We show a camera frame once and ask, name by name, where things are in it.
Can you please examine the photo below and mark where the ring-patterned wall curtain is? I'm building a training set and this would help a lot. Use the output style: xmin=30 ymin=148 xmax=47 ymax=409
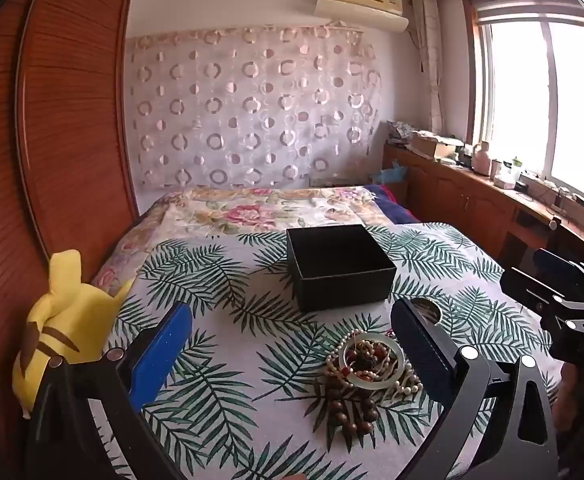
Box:
xmin=124 ymin=22 xmax=383 ymax=193

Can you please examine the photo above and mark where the red bead bracelet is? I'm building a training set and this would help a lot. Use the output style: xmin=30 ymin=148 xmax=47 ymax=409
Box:
xmin=347 ymin=344 xmax=390 ymax=384

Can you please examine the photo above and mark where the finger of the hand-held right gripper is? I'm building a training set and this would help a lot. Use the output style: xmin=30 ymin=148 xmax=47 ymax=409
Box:
xmin=500 ymin=268 xmax=584 ymax=333
xmin=532 ymin=248 xmax=584 ymax=307

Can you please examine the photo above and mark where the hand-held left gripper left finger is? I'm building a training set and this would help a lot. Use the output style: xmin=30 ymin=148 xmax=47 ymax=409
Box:
xmin=24 ymin=301 xmax=195 ymax=480

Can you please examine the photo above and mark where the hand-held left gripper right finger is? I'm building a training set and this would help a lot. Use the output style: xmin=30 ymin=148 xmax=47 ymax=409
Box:
xmin=391 ymin=298 xmax=559 ymax=480

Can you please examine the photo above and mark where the wooden wardrobe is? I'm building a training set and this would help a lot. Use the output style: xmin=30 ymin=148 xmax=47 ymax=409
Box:
xmin=0 ymin=0 xmax=140 ymax=396

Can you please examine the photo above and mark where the white air conditioner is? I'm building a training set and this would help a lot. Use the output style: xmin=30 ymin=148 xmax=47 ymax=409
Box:
xmin=314 ymin=0 xmax=409 ymax=32

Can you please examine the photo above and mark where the leaf print bed sheet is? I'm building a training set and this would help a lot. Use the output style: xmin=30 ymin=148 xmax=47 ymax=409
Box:
xmin=90 ymin=221 xmax=565 ymax=480

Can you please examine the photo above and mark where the pearl bead necklace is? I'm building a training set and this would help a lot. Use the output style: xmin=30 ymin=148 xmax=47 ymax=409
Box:
xmin=323 ymin=329 xmax=423 ymax=402

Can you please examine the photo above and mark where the pale green jade bangle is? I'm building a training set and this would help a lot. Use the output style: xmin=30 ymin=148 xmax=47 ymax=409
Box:
xmin=338 ymin=342 xmax=405 ymax=387

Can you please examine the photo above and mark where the floral blanket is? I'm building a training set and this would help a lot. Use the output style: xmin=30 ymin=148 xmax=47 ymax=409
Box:
xmin=90 ymin=185 xmax=397 ymax=303

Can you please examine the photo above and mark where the open cardboard carton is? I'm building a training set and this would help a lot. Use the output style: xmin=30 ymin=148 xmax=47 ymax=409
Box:
xmin=411 ymin=130 xmax=467 ymax=162

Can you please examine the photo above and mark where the window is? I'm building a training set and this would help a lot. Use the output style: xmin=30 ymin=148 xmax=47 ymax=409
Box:
xmin=463 ymin=0 xmax=584 ymax=213

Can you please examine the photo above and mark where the wooden cabinet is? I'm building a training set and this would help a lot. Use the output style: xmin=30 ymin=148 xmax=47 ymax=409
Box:
xmin=382 ymin=144 xmax=584 ymax=283

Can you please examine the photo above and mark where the yellow plush toy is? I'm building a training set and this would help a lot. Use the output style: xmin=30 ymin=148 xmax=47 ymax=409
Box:
xmin=12 ymin=249 xmax=135 ymax=418

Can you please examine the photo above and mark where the black cardboard box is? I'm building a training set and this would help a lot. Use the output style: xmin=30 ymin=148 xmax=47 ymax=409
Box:
xmin=286 ymin=224 xmax=398 ymax=314

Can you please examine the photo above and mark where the blue blanket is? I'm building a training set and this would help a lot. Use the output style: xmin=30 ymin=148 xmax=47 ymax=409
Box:
xmin=364 ymin=184 xmax=423 ymax=225

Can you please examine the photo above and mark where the pink bottle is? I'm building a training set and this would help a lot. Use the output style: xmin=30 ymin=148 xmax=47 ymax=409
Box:
xmin=473 ymin=140 xmax=493 ymax=177

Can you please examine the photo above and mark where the dark wooden bead bracelet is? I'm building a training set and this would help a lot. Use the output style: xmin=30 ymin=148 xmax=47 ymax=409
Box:
xmin=321 ymin=384 xmax=381 ymax=437

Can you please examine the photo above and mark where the blue plastic bag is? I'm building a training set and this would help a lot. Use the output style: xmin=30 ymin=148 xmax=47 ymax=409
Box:
xmin=371 ymin=159 xmax=411 ymax=187

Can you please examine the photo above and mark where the patterned window curtain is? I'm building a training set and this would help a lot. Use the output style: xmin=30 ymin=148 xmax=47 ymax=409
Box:
xmin=411 ymin=0 xmax=446 ymax=134

